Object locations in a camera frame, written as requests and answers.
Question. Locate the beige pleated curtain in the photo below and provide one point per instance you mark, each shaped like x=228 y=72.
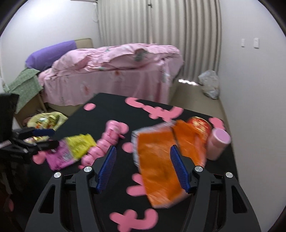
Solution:
x=194 y=27

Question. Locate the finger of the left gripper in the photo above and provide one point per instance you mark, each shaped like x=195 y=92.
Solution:
x=42 y=131
x=42 y=146

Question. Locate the yellow trash bag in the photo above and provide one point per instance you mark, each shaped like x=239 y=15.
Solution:
x=51 y=120

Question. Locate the white wall switch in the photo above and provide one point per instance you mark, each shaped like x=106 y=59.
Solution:
x=243 y=42

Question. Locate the orange plastic snack bag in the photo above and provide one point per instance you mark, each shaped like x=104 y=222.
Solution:
x=151 y=154

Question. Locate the red instant noodle cup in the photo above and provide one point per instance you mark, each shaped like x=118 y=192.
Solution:
x=201 y=125

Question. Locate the pink cylindrical cup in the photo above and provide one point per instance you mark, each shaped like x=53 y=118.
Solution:
x=217 y=142

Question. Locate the white wall socket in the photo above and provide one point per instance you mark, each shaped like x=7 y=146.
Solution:
x=256 y=43

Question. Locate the purple pillow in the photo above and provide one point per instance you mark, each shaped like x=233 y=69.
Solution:
x=44 y=58

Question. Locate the pink floral bed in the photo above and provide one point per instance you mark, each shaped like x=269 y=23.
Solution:
x=143 y=71

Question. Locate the green checked cloth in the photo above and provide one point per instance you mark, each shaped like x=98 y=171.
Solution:
x=26 y=86

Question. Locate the white plastic bag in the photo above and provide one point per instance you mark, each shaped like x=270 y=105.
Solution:
x=210 y=84

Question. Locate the yellow purple snack wrapper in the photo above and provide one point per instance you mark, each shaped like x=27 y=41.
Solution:
x=70 y=150

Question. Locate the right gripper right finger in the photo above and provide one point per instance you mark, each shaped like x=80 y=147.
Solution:
x=197 y=181

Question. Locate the pink caterpillar toy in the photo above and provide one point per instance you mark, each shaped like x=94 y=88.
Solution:
x=114 y=131

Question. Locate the black pink patterned tablecloth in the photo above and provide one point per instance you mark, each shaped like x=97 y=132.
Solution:
x=123 y=205

